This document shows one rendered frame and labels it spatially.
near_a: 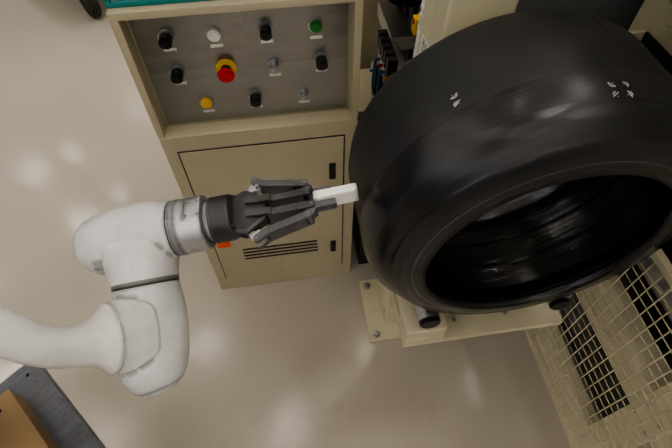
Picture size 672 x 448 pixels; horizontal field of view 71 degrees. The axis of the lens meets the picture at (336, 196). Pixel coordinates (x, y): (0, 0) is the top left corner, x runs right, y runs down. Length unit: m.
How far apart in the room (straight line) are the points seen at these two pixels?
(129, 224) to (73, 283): 1.57
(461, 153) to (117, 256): 0.51
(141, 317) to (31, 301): 1.64
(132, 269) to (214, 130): 0.67
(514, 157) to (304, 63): 0.76
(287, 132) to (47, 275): 1.41
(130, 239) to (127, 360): 0.17
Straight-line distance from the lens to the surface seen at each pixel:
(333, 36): 1.23
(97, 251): 0.80
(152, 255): 0.77
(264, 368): 1.93
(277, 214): 0.74
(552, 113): 0.63
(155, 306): 0.77
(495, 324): 1.16
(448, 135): 0.64
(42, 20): 3.96
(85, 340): 0.76
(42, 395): 1.40
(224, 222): 0.74
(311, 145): 1.40
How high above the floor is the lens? 1.82
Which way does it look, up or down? 52 degrees down
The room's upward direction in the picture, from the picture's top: straight up
